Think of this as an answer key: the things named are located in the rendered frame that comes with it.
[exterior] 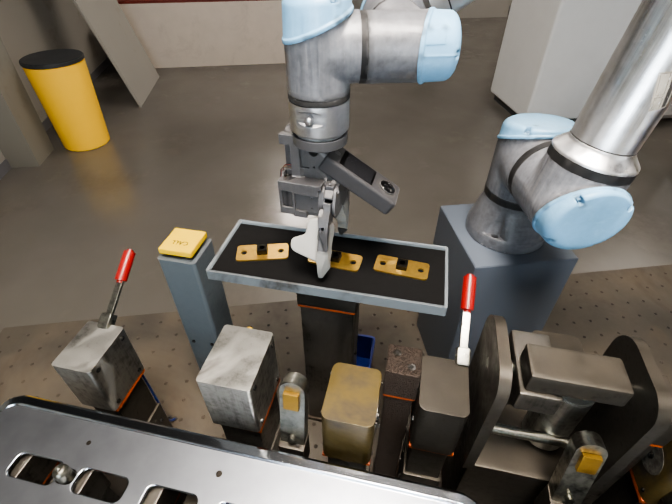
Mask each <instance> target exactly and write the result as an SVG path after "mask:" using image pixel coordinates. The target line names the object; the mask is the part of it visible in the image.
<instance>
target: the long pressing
mask: <svg viewBox="0 0 672 504"><path fill-rule="evenodd" d="M88 441H91V444H90V445H86V443H87V442H88ZM26 454H27V455H32V456H36V457H40V458H44V459H48V460H52V461H56V462H60V463H62V464H63V463H64V464H67V465H68V466H69V467H70V468H71V469H74V470H76V472H77V475H76V477H75V478H74V480H73V482H71V483H70V484H67V485H62V484H58V483H56V482H55V481H56V480H55V479H54V478H53V482H52V483H50V484H48V485H44V484H40V483H36V482H32V481H28V480H25V479H21V478H17V477H13V476H10V475H9V471H10V469H11V468H12V466H13V465H14V464H15V462H16V461H17V460H18V459H19V458H20V457H21V456H23V455H26ZM87 470H92V471H96V472H100V473H104V474H108V475H112V476H116V477H120V478H124V479H126V480H127V481H128V485H127V487H126V489H125V491H124V493H123V495H122V496H121V498H120V499H119V500H118V501H116V502H109V501H105V500H101V499H97V498H93V497H89V496H86V495H82V494H78V493H75V492H74V491H73V487H74V485H75V483H76V482H77V480H78V479H79V477H80V476H81V474H82V473H83V472H85V471H87ZM218 471H222V475H221V476H220V477H216V473H217V472H218ZM152 487H159V488H163V489H167V490H171V491H175V492H179V493H183V494H187V495H191V496H194V497H196V499H197V504H478V503H477V502H476V501H475V500H474V499H473V498H471V497H470V496H468V495H466V494H464V493H462V492H459V491H455V490H450V489H446V488H441V487H437V486H432V485H428V484H423V483H419V482H414V481H410V480H405V479H401V478H396V477H392V476H387V475H383V474H379V473H374V472H370V471H365V470H361V469H356V468H352V467H347V466H343V465H338V464H334V463H329V462H325V461H320V460H316V459H311V458H307V457H303V456H298V455H294V454H289V453H285V452H280V451H276V450H271V449H267V448H262V447H258V446H253V445H249V444H244V443H240V442H235V441H231V440H226V439H222V438H218V437H213V436H209V435H204V434H200V433H195V432H191V431H186V430H182V429H177V428H173V427H168V426H164V425H159V424H155V423H150V422H146V421H142V420H137V419H133V418H128V417H124V416H119V415H115V414H110V413H106V412H101V411H97V410H92V409H88V408H83V407H79V406H74V405H70V404H66V403H61V402H57V401H52V400H48V399H43V398H39V397H34V396H29V395H20V396H16V397H13V398H10V399H8V400H7V401H5V402H4V403H3V404H2V405H1V406H0V504H142V501H143V500H144V498H145V496H146V494H147V492H148V490H149V489H150V488H152Z"/></svg>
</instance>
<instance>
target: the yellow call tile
mask: <svg viewBox="0 0 672 504"><path fill-rule="evenodd" d="M206 238H207V234H206V232H202V231H195V230H188V229H181V228H175V229H174V230H173V231H172V233H171V234H170V235H169V236H168V237H167V238H166V240H165V241H164V242H163V243H162V244H161V246H160V247H159V248H158V250H159V252H160V253H161V254H168V255H174V256H181V257H188V258H192V257H193V256H194V254H195V253H196V252H197V250H198V249H199V248H200V246H201V245H202V243H203V242H204V241H205V239H206Z"/></svg>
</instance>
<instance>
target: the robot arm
mask: <svg viewBox="0 0 672 504"><path fill-rule="evenodd" d="M473 1H475V0H363V2H362V5H361V8H360V10H359V9H354V6H353V4H352V0H282V25H283V37H282V43H283V44H284V52H285V65H286V77H287V90H288V102H289V116H290V123H288V124H287V125H286V127H285V129H284V131H281V132H280V133H279V134H278V138H279V144H283V145H285V156H286V164H284V166H283V167H282V168H281V169H280V178H279V179H278V181H277V182H278V191H279V200H280V209H281V212H282V213H288V214H293V215H294V216H297V217H303V218H307V217H308V215H313V216H318V218H312V219H310V220H309V221H308V223H307V229H306V233H305V234H303V235H300V236H296V237H294V238H292V240H291V248H292V250H293V251H295V252H297V253H299V254H301V255H303V256H305V257H307V258H309V259H311V260H313V261H315V262H316V263H317V273H318V278H323V277H324V275H325V274H326V273H327V271H328V270H329V269H330V266H331V265H330V260H331V254H332V241H333V237H334V229H335V227H334V224H333V223H332V222H333V218H335V219H337V222H338V231H339V234H340V235H342V234H343V233H345V232H346V231H347V229H348V219H349V205H350V191H351V192H352V193H354V194H355V195H357V196H358V197H360V198H361V199H363V200H364V201H365V202H367V203H368V204H370V205H371V206H373V207H374V208H376V209H377V210H379V211H380V212H381V213H383V214H388V213H389V212H390V211H391V210H392V209H393V208H394V207H395V205H396V202H397V198H398V194H399V191H400V189H399V187H398V186H397V185H396V184H394V183H393V182H391V181H390V180H388V179H387V178H386V177H384V176H383V175H381V174H380V173H379V172H377V171H376V170H374V169H373V168H372V167H370V166H369V165H367V164H366V163H364V162H363V161H362V160H360V159H359V158H357V157H356V156H355V155H353V154H352V153H350V152H349V151H348V150H346V149H345V148H343V147H344V146H345V145H346V143H347V140H348V129H349V123H350V84H380V83H418V84H423V83H424V82H437V81H445V80H447V79H448V78H450V77H451V75H452V74H453V73H454V71H455V69H456V66H457V63H458V60H459V55H460V49H461V38H462V31H461V22H460V19H459V16H458V14H457V13H456V12H458V11H459V10H461V9H462V8H464V7H465V6H467V5H468V4H470V3H471V2H473ZM671 103H672V0H642V2H641V4H640V5H639V7H638V9H637V11H636V13H635V14H634V16H633V18H632V20H631V22H630V23H629V25H628V27H627V29H626V31H625V32H624V34H623V36H622V38H621V40H620V42H619V43H618V45H617V47H616V49H615V51H614V52H613V54H612V56H611V58H610V60H609V61H608V63H607V65H606V67H605V69H604V71H603V72H602V74H601V76H600V78H599V80H598V81H597V83H596V85H595V87H594V89H593V90H592V92H591V94H590V96H589V98H588V99H587V101H586V103H585V105H584V107H583V109H582V110H581V112H580V114H579V116H578V118H577V119H576V121H575V122H574V121H572V120H570V119H567V118H564V117H560V116H555V115H549V114H540V113H523V114H516V115H513V116H511V117H508V118H507V119H506V120H505V121H504V122H503V124H502V127H501V130H500V133H499V135H497V138H498V140H497V144H496V147H495V151H494V155H493V158H492V162H491V166H490V169H489V173H488V177H487V180H486V184H485V188H484V191H483V192H482V193H481V195H480V196H479V198H478V199H477V201H476V202H475V204H474V205H473V206H472V207H471V209H470V210H469V212H468V216H467V219H466V229H467V232H468V233H469V235H470V236H471V237H472V238H473V239H474V240H475V241H476V242H478V243H479V244H481V245H482V246H484V247H486V248H488V249H491V250H494V251H497V252H500V253H505V254H515V255H519V254H528V253H531V252H534V251H536V250H538V249H539V248H540V247H542V245H543V244H544V241H546V242H547V243H548V244H550V245H552V246H554V247H556V248H560V249H581V248H586V247H590V246H592V245H594V244H597V243H601V242H603V241H605V240H607V239H609V238H611V237H612V236H614V235H615V234H616V233H618V232H619V231H620V230H621V229H622V228H623V227H624V226H625V225H626V224H627V223H628V222H629V220H630V219H631V217H632V215H633V211H634V206H633V201H632V197H631V195H630V194H629V193H628V192H627V189H628V188H629V187H630V185H631V184H632V182H633V181H634V179H635V178H636V177H637V175H638V174H639V172H640V170H641V167H640V164H639V161H638V158H637V153H638V151H639V150H640V149H641V147H642V146H643V144H644V143H645V141H646V140H647V138H648V137H649V135H650V134H651V133H652V131H653V130H654V128H655V127H656V125H657V124H658V122H659V121H660V119H661V118H662V117H663V115H664V114H665V112H666V111H667V109H668V108H669V106H670V105H671ZM285 165H286V166H285ZM284 168H285V169H284ZM282 169H283V171H282ZM286 174H288V175H286ZM284 177H285V179H284Z"/></svg>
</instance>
